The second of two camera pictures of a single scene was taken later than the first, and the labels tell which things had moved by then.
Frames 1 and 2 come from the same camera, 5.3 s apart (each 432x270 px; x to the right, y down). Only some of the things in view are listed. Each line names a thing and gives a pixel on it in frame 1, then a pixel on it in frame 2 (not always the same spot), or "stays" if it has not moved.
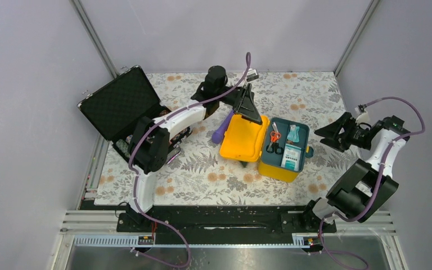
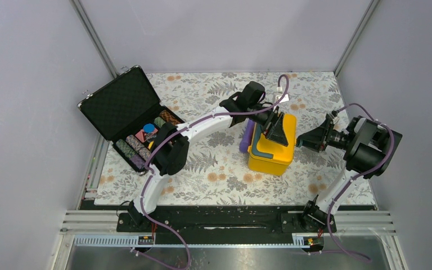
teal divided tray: [285, 144] -> [255, 138]
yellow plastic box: [242, 140] -> [282, 155]
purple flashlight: [218, 135] -> [247, 135]
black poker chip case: [115, 108] stays
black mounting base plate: [224, 219] stays
